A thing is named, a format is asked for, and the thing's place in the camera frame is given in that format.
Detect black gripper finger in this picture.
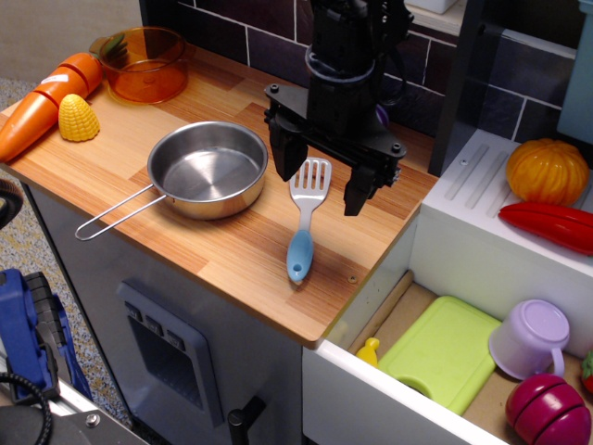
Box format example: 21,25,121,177
268,113,308,182
344,165,390,216

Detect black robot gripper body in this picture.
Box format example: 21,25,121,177
265,70,406,186

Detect white spatula blue handle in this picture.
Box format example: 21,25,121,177
286,158,333,284

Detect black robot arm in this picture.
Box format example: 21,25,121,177
265,1,413,216

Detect stainless steel pan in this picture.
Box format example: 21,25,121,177
75,121,269,241

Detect white toy sink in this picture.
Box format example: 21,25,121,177
302,131,592,444

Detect orange transparent plastic pot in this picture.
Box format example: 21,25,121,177
89,26,194,104

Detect small yellow toy piece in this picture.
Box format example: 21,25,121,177
356,337,380,368

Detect orange toy pumpkin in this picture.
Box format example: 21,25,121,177
506,138,590,206

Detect green plastic cutting board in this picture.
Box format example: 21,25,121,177
378,296,501,415

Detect red toy chili pepper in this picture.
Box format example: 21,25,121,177
498,202,592,256

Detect yellow toy corn piece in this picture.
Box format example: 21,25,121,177
58,94,100,142

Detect lilac plastic cup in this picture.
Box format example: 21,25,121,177
489,299,570,380

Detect orange toy carrot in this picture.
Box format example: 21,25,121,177
1,53,103,163

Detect toy oven door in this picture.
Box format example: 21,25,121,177
117,282,222,429

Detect red toy strawberry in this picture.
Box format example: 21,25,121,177
581,350,593,393

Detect magenta toy onion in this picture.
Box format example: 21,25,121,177
505,374,592,444

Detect blue clamp tool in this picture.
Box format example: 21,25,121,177
1,269,93,399

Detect black oven door handle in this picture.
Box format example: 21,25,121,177
227,396,266,445

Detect black cable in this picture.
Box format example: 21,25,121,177
0,372,54,445

